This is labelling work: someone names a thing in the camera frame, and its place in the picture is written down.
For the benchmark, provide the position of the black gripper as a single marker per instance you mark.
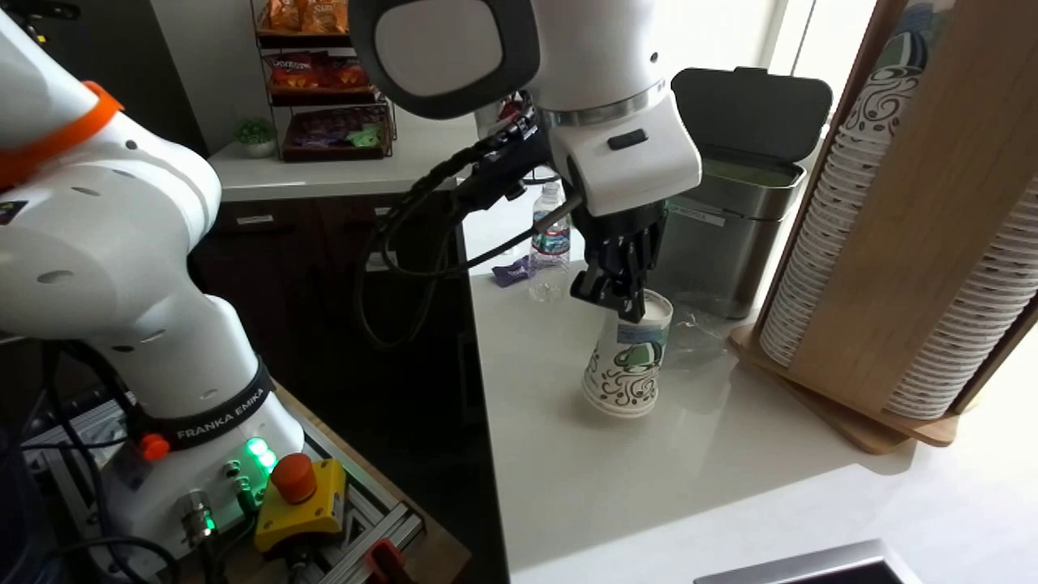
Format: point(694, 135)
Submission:
point(620, 232)

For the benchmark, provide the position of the printed white paper cup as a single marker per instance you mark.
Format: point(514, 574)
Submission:
point(627, 369)

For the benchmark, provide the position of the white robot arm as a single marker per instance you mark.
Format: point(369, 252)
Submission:
point(99, 249)

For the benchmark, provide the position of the stacked white paper cups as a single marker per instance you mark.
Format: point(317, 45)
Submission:
point(820, 227)
point(975, 312)

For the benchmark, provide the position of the wooden cup holder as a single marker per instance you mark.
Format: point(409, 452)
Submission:
point(928, 215)

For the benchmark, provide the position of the clear plastic water bottle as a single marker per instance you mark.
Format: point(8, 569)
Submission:
point(549, 232)

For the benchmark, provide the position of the clear plastic zip bag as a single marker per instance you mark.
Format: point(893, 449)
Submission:
point(703, 336)

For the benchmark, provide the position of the purple crumpled wrapper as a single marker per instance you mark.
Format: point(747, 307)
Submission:
point(514, 271)

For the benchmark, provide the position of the steel trash bin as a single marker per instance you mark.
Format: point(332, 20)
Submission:
point(747, 215)

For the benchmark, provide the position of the green snack packet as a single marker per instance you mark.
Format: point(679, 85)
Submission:
point(364, 137)

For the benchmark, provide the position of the white framed window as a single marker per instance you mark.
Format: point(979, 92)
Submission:
point(778, 34)

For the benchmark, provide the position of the dark wooden cabinet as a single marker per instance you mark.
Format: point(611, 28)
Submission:
point(303, 324)

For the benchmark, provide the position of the wooden platform board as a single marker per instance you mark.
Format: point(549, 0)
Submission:
point(438, 556)

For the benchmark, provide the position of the dark countertop sink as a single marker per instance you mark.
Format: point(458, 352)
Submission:
point(799, 564)

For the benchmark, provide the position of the red clamp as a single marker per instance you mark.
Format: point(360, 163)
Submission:
point(387, 561)

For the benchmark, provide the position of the red snack packets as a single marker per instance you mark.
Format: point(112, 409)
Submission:
point(311, 72)

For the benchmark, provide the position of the yellow emergency stop button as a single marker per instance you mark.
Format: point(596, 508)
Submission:
point(296, 508)

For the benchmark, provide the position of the small potted green plant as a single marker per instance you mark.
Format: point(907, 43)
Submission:
point(254, 135)

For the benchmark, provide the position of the orange snack packets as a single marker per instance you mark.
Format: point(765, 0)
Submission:
point(303, 13)

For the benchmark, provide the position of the dark blue container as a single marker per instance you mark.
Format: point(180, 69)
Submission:
point(18, 529)

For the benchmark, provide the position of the aluminium frame rails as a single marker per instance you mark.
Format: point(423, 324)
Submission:
point(374, 519)

